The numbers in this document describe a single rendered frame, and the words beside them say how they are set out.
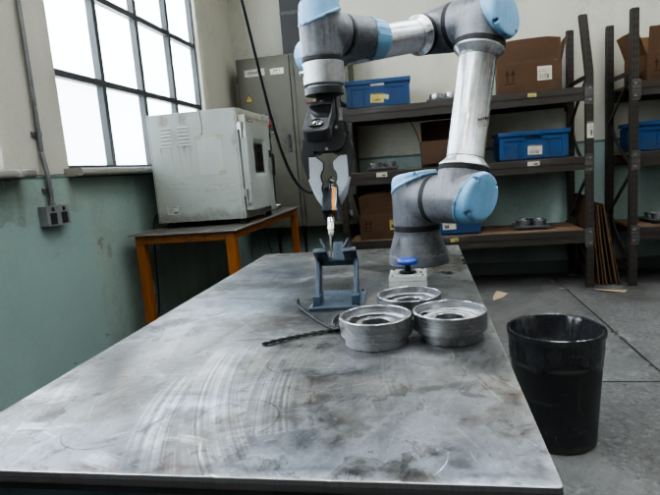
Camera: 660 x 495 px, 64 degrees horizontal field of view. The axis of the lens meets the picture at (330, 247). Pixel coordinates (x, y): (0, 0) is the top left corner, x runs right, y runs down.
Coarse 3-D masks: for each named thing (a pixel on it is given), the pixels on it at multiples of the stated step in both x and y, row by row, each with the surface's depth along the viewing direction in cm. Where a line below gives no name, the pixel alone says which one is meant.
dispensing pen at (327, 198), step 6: (330, 180) 97; (330, 186) 97; (324, 192) 95; (330, 192) 95; (324, 198) 94; (330, 198) 94; (324, 204) 94; (330, 204) 94; (324, 210) 93; (330, 210) 93; (324, 216) 95; (330, 216) 94; (330, 222) 94; (330, 228) 93; (330, 234) 93; (330, 240) 93; (330, 246) 92; (330, 252) 92
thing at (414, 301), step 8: (392, 288) 91; (400, 288) 91; (408, 288) 91; (416, 288) 91; (424, 288) 90; (432, 288) 89; (384, 296) 90; (392, 296) 90; (408, 296) 89; (416, 296) 89; (432, 296) 88; (440, 296) 84; (392, 304) 83; (400, 304) 82; (408, 304) 82; (416, 304) 82
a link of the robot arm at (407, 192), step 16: (400, 176) 127; (416, 176) 125; (432, 176) 125; (400, 192) 128; (416, 192) 124; (400, 208) 129; (416, 208) 125; (400, 224) 129; (416, 224) 127; (432, 224) 128
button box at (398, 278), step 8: (392, 272) 102; (400, 272) 101; (408, 272) 99; (416, 272) 100; (424, 272) 100; (392, 280) 98; (400, 280) 98; (408, 280) 98; (416, 280) 97; (424, 280) 97
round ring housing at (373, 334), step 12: (348, 312) 79; (360, 312) 81; (372, 312) 81; (384, 312) 81; (396, 312) 80; (408, 312) 77; (348, 324) 73; (360, 324) 72; (372, 324) 71; (384, 324) 71; (396, 324) 72; (408, 324) 73; (348, 336) 73; (360, 336) 72; (372, 336) 71; (384, 336) 71; (396, 336) 72; (408, 336) 75; (360, 348) 73; (372, 348) 72; (384, 348) 72; (396, 348) 73
